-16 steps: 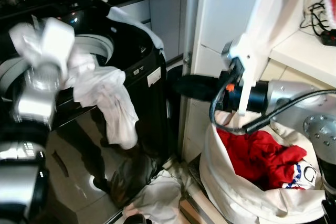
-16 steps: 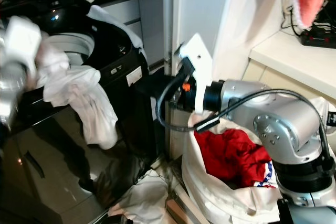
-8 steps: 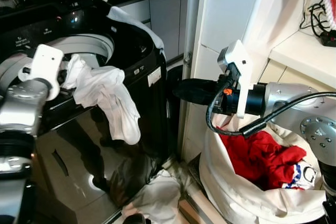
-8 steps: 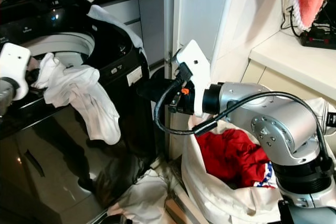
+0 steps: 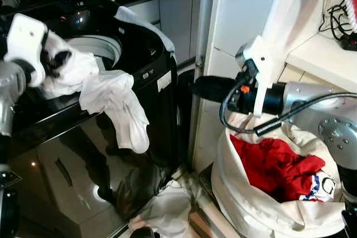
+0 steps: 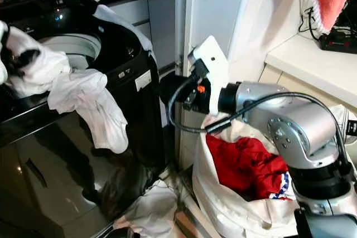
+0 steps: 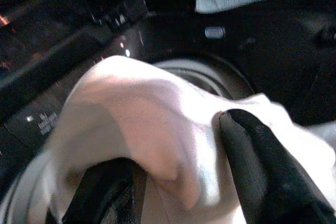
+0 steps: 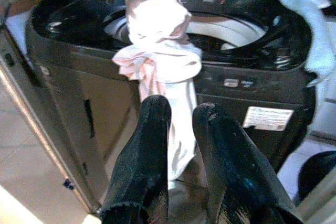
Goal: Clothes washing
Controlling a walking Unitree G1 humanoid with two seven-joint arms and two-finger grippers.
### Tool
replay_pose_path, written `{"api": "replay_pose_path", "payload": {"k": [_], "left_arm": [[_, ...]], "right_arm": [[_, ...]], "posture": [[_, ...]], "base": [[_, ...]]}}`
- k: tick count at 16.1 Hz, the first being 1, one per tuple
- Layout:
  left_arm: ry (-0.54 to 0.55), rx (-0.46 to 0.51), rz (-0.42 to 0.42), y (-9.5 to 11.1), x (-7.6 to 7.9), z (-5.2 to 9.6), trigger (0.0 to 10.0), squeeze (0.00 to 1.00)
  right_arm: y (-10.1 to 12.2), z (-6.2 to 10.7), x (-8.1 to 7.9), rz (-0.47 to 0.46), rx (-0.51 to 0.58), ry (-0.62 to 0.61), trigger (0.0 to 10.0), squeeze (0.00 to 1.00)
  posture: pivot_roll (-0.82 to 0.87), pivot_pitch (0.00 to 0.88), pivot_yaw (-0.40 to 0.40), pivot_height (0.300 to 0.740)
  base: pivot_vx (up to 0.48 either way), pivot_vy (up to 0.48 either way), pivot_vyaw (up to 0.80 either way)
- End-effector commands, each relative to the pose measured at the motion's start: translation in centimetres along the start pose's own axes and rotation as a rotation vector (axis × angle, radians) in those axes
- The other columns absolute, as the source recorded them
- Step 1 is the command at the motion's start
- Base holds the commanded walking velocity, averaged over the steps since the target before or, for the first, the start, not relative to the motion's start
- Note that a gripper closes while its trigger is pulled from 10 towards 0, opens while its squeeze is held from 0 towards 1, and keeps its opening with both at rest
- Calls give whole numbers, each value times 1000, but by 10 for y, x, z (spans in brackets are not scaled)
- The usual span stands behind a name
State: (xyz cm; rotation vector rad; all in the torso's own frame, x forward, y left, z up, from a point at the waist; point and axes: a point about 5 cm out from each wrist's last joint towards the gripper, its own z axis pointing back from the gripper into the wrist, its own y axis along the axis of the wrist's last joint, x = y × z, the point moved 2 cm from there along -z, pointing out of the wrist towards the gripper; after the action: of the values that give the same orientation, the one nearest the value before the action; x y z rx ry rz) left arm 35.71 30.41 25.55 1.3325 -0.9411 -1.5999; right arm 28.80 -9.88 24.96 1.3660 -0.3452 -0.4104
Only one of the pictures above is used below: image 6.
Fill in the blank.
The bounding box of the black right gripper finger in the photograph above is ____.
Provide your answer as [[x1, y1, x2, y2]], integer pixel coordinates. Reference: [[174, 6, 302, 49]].
[[160, 89, 186, 105], [159, 73, 186, 90]]

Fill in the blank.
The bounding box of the black top-load washing machine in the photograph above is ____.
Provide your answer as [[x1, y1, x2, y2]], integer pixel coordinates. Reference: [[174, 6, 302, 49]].
[[0, 4, 168, 238]]

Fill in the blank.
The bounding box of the grey kitchen cabinet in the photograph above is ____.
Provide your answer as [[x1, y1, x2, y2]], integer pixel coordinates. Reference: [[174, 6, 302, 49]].
[[77, 0, 177, 70]]

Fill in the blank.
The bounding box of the white draped cloth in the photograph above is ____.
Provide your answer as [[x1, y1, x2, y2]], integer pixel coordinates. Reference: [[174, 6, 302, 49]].
[[93, 4, 155, 61]]

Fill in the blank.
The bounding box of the red garment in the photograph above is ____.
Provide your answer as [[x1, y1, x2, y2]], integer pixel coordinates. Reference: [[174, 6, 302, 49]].
[[205, 133, 292, 201]]

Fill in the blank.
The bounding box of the cream fabric laundry bag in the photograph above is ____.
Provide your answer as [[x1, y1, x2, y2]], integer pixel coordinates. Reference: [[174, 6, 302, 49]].
[[192, 104, 351, 238]]

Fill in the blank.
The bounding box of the white crumpled cloth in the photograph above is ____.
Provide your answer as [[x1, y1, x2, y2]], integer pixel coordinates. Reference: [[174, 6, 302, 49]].
[[113, 179, 180, 238]]

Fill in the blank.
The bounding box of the white counter cabinet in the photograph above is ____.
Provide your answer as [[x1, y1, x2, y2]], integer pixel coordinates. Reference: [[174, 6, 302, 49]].
[[257, 31, 357, 110]]

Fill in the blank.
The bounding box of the white garment with blue print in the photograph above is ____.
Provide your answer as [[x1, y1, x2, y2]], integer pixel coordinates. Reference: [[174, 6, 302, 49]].
[[269, 171, 297, 201]]

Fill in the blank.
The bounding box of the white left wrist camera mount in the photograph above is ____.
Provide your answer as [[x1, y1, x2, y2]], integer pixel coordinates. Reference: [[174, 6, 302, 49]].
[[0, 21, 9, 85]]

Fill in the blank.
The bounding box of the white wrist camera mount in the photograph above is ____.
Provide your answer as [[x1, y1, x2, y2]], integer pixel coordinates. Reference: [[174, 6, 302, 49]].
[[0, 21, 9, 85], [187, 35, 230, 117]]

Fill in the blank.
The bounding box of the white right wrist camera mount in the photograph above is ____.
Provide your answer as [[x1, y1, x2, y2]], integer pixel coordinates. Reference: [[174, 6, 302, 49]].
[[187, 35, 230, 117]]

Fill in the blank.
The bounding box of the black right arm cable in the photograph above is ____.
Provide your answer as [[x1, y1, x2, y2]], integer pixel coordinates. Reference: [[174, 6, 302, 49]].
[[166, 75, 351, 163]]

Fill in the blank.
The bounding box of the black power strip with cables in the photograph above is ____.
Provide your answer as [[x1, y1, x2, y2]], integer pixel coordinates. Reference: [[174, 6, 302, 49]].
[[306, 6, 357, 55]]

